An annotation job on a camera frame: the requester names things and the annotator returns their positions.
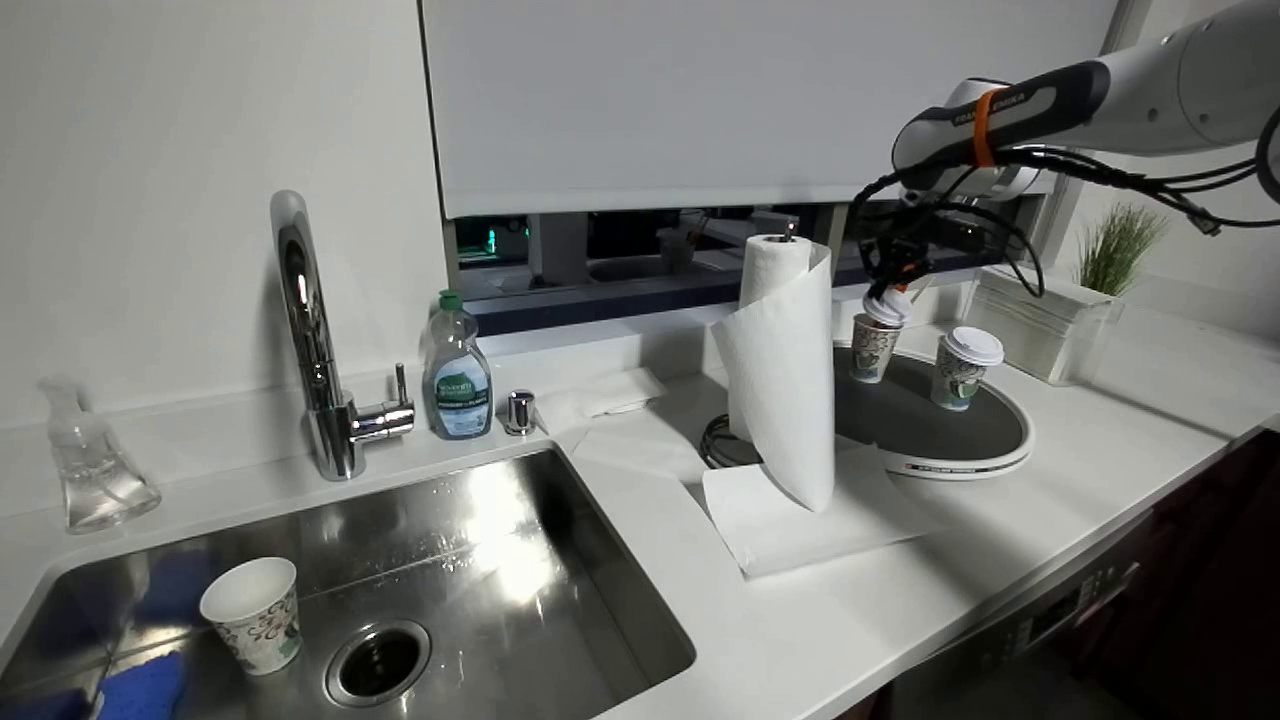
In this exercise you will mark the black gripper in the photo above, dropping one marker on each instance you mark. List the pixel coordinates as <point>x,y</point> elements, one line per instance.
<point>915,239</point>

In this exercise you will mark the white plastic cup lid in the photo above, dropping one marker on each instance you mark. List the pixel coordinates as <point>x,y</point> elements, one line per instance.
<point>881,312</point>

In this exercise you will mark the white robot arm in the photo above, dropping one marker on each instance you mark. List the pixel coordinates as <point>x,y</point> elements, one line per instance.
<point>1201,87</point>

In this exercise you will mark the open paper cup on tray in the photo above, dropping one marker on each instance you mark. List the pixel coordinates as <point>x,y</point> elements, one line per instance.
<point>875,348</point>

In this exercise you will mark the lidded paper cup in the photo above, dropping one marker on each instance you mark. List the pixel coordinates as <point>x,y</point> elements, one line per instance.
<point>960,361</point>

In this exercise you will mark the paper cup in sink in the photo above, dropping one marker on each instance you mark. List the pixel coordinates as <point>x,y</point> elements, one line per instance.
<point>256,613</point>

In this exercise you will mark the paper towel roll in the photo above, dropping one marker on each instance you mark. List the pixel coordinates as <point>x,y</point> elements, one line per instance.
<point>779,361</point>

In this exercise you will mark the round black white tray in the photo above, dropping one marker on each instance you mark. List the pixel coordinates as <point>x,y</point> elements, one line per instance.
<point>922,438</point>

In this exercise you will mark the white planter box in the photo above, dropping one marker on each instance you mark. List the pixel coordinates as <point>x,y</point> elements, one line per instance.
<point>1045,334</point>

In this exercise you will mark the green plant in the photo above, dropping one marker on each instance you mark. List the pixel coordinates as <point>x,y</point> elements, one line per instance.
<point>1119,246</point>

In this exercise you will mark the white window blind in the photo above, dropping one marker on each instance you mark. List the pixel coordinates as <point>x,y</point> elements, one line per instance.
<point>593,106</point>

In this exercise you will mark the small chrome sink knob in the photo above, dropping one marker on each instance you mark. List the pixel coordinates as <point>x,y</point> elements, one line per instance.
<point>518,412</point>

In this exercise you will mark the dish soap bottle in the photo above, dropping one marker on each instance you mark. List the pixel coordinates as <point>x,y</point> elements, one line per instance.
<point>459,380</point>

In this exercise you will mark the stainless steel sink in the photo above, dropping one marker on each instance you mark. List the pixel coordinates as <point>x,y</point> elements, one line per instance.
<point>487,592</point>

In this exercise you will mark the chrome kitchen faucet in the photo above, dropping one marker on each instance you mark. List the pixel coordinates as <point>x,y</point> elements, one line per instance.
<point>334,424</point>

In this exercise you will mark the clear glass flask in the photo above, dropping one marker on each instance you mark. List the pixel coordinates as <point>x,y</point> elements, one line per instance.
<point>99,476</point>

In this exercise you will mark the blue sponge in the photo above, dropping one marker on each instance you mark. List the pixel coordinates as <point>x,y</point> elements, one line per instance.
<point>140,692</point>

